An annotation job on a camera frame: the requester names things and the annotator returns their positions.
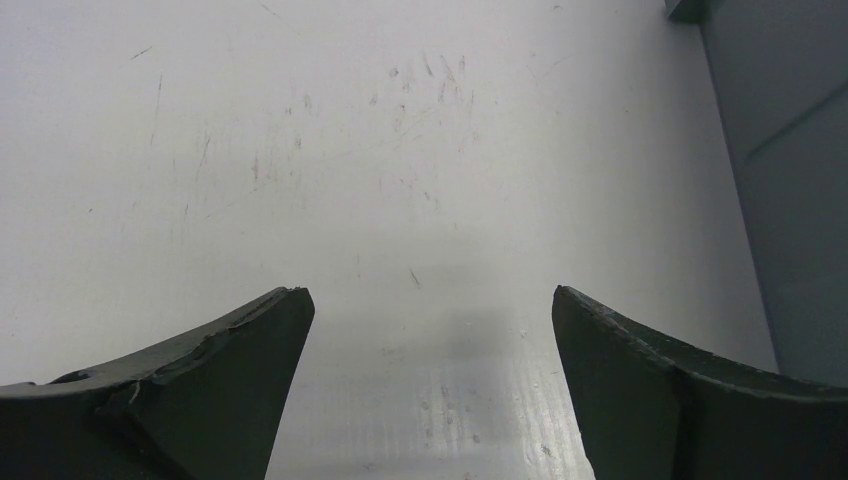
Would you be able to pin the grey plastic storage bin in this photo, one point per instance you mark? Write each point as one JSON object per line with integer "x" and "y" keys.
{"x": 779, "y": 70}

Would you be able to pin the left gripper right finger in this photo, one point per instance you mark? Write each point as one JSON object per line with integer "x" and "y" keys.
{"x": 649, "y": 406}

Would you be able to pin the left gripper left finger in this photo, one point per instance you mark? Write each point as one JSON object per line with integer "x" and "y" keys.
{"x": 205, "y": 404}

